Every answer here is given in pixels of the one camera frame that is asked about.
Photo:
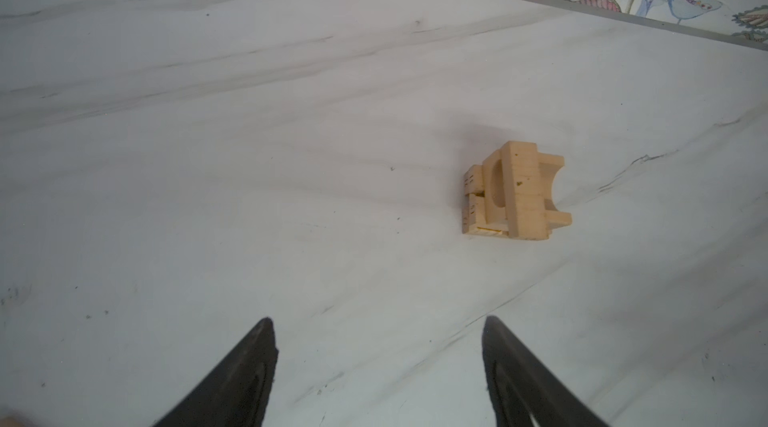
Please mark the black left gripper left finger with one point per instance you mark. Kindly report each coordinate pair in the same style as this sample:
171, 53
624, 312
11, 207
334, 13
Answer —
236, 392

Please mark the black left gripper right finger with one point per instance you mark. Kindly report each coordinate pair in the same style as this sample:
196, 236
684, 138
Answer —
522, 390

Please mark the numbered long wood block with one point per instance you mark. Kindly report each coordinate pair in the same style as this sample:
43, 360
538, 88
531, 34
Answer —
524, 201

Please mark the plain wood block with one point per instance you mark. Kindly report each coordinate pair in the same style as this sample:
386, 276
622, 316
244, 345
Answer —
473, 183
489, 230

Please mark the engraved long wood block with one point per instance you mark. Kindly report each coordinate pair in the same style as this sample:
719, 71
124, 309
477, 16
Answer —
473, 215

